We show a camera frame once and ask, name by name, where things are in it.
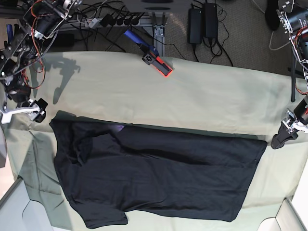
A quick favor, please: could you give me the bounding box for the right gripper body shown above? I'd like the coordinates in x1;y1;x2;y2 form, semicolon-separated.
13;99;40;116

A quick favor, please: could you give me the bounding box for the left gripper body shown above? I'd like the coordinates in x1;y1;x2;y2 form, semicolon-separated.
281;108;308;134

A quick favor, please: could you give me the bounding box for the black T-shirt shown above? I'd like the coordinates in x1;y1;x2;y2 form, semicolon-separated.
50;117;267;229

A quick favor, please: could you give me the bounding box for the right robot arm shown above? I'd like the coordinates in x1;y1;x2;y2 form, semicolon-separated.
0;0;82;124

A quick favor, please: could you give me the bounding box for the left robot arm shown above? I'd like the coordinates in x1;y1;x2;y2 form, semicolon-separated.
270;0;308;149

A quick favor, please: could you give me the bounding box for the black adapter on left floor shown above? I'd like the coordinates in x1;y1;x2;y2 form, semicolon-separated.
54;33;75;47

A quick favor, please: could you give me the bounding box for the white bin lower right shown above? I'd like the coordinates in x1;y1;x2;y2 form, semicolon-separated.
257;199;308;231

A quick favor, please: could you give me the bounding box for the white bin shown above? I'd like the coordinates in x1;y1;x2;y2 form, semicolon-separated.
257;199;308;231
0;177;55;231

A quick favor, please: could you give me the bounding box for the green table cloth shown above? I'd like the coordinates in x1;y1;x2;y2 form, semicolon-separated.
4;51;293;231

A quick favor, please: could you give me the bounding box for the blue clamp at left edge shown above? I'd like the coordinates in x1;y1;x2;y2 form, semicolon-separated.
6;24;14;44

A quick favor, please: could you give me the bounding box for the white bin lower left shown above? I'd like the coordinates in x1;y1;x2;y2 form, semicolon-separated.
0;177;55;231

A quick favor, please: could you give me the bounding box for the blue orange bar clamp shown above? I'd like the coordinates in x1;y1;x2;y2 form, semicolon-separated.
124;29;173;77

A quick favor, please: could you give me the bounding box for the black power strip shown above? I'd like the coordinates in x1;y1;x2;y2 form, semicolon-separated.
85;13;144;29

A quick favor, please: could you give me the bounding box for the black power adapter brick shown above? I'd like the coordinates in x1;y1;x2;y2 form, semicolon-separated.
187;8;202;45

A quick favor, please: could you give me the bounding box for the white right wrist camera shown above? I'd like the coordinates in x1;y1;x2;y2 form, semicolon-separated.
0;106;14;124

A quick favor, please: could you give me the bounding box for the grey cable on floor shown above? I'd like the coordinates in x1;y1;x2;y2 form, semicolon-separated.
251;0;293;51

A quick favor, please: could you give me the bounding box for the aluminium frame post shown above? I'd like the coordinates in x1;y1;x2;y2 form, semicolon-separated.
149;12;169;57

